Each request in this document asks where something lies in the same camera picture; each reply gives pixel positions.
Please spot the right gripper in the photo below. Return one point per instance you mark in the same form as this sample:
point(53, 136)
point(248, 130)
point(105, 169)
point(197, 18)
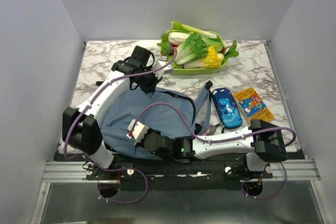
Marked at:
point(141, 144)

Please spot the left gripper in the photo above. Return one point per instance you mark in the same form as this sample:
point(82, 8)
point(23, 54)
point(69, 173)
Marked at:
point(151, 87)

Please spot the blue student backpack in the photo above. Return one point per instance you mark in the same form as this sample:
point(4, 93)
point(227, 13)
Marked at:
point(166, 116)

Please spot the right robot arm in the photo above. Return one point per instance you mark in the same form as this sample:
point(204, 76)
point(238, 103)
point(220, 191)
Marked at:
point(261, 142)

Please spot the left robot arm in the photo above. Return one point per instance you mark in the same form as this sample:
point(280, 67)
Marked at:
point(80, 126)

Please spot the green vegetable tray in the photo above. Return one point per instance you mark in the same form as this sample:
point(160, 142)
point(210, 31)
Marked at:
point(178, 69)

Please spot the green napa cabbage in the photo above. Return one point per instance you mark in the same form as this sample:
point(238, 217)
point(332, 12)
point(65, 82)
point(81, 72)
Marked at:
point(193, 48)

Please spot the celery stalk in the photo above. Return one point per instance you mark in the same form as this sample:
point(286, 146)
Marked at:
point(177, 26)

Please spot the yellow napa cabbage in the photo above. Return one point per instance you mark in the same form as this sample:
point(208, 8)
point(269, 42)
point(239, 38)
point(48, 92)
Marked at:
point(212, 60)

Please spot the designer fate flower book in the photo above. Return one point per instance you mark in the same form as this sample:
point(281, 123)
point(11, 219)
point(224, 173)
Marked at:
point(210, 129)

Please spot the blue dinosaur pencil case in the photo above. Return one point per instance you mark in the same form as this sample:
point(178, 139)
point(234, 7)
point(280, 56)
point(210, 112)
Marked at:
point(226, 108)

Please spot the spinach bunch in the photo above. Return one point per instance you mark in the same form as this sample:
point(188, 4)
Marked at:
point(232, 51)

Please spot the orange blue children's book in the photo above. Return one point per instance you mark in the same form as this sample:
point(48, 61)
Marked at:
point(251, 105)

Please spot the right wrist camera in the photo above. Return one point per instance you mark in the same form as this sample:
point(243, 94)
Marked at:
point(136, 130)

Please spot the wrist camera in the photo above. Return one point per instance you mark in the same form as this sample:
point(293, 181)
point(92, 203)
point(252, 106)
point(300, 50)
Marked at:
point(160, 71)
point(136, 130)

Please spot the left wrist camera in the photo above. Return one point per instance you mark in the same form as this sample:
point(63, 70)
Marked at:
point(160, 71)

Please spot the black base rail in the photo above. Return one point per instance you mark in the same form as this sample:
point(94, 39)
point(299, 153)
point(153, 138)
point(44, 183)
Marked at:
point(226, 171)

